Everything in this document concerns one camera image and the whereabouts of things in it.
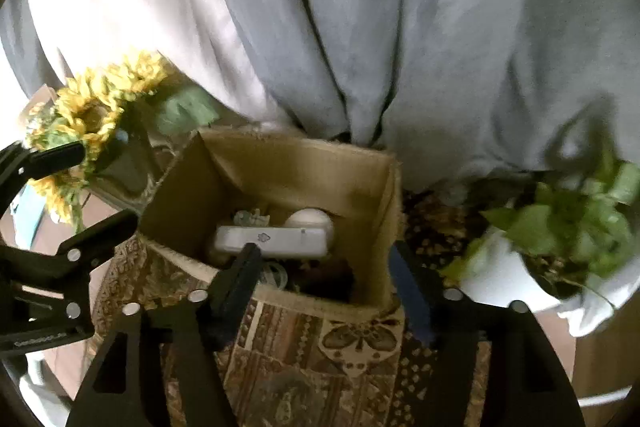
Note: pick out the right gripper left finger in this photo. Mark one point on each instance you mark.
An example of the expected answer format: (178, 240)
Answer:
(124, 385)

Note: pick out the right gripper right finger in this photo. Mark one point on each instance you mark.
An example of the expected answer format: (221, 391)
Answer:
(495, 365)

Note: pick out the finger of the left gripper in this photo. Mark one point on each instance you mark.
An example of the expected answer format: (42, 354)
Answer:
(75, 258)
(19, 165)

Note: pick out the white remote control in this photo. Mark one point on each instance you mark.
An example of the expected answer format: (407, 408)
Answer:
(300, 243)

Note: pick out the white smiley round toy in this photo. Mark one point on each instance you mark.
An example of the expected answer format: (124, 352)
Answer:
(313, 218)

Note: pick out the blue cloth bundle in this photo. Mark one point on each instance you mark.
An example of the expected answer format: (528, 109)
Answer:
(26, 210)

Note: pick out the white curved floor lamp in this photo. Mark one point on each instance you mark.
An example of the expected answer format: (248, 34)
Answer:
(605, 398)

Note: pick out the sunflower bouquet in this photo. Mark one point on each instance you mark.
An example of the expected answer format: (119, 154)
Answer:
(144, 90)

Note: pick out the grey-green ribbed vase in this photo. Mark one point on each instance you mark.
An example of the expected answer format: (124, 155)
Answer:
(126, 171)

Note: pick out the patterned oriental rug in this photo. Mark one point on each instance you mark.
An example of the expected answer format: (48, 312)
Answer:
(305, 368)

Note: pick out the clear glass item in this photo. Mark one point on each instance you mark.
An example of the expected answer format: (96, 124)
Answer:
(273, 275)

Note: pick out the white pot green plant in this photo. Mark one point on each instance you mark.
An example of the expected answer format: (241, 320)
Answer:
(576, 233)

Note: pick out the beige sheer curtain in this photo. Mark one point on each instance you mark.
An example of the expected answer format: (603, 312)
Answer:
(198, 36)

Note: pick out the open cardboard box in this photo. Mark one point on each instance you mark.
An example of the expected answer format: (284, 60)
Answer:
(222, 170)

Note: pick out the grey curtain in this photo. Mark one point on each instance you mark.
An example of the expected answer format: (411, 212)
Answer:
(450, 86)

